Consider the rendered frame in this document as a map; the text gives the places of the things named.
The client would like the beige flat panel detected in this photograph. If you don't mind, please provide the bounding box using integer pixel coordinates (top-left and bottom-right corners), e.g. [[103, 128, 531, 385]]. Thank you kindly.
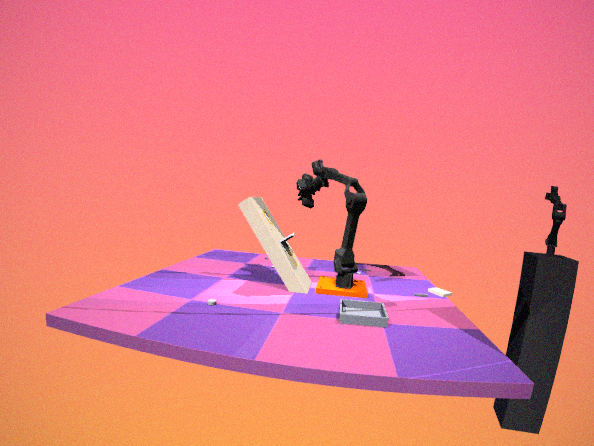
[[238, 197, 312, 294]]

